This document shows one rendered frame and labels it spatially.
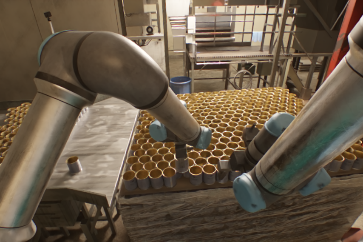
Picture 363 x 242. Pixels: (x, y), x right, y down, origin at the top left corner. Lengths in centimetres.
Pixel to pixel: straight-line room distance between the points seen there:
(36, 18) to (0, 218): 363
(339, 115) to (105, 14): 342
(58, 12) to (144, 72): 346
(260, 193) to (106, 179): 95
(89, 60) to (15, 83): 416
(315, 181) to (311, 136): 23
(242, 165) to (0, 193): 56
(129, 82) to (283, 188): 32
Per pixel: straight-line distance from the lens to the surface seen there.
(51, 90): 42
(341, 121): 28
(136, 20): 329
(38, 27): 397
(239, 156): 64
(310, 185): 52
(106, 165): 132
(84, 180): 127
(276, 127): 51
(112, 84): 36
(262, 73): 493
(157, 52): 377
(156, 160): 119
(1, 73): 456
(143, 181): 105
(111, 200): 111
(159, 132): 69
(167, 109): 44
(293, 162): 34
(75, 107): 43
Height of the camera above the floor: 190
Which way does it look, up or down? 30 degrees down
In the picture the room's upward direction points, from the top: 2 degrees counter-clockwise
